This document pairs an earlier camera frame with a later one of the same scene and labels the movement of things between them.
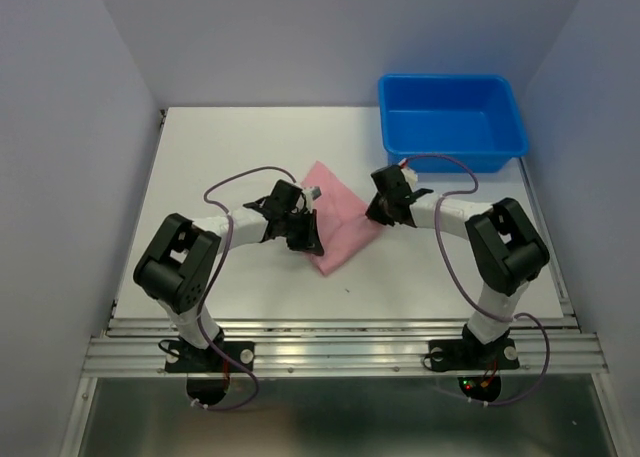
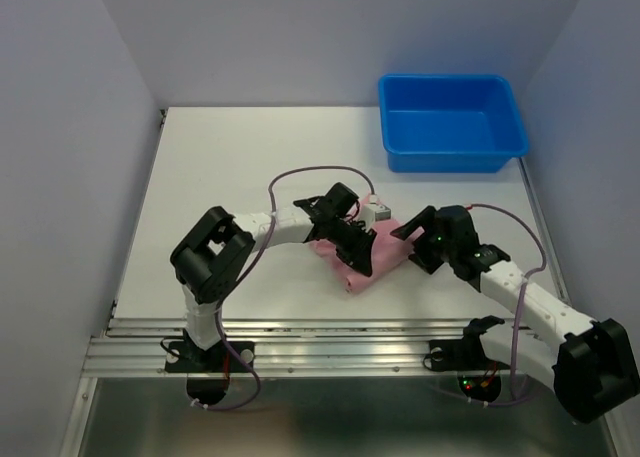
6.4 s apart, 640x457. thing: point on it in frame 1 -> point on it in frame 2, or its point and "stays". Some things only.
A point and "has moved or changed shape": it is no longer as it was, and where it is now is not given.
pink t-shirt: x=341 y=218 has moved or changed shape
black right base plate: x=472 y=355 stays
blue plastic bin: x=471 y=116 stays
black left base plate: x=183 y=358 stays
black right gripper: x=373 y=214 -> x=420 y=256
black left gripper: x=309 y=243 -> x=360 y=252
